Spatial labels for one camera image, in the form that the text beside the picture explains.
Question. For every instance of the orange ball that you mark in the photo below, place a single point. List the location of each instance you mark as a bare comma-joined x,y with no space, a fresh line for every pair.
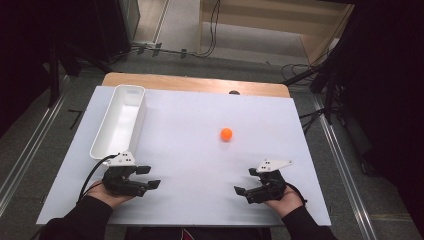
226,134

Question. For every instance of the light wooden shelf unit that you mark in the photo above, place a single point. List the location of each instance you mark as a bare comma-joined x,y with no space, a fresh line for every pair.
266,26

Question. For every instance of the black cabinet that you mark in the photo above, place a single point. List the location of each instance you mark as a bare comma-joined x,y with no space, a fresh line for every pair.
115,30

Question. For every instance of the white plastic container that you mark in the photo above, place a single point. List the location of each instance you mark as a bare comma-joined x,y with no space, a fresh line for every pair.
118,125

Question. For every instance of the dark curtain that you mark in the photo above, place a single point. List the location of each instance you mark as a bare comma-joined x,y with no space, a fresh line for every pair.
40,50
390,83

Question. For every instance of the power strip with plugs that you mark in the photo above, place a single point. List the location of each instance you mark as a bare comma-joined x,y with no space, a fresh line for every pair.
148,48

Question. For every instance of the metal floor rail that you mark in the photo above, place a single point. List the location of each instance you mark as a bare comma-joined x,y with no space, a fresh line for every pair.
30,150
346,173

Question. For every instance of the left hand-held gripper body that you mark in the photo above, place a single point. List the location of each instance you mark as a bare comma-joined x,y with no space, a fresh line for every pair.
121,181

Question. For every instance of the small dark round object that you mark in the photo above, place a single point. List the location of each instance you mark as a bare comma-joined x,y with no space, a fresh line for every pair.
234,92

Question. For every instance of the person's right hand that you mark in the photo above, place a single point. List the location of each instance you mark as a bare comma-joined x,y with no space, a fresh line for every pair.
286,203

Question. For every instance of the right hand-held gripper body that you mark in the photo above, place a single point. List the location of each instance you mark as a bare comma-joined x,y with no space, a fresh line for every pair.
268,191

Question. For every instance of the person's left hand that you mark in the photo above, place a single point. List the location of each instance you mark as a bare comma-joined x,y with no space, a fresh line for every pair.
106,196

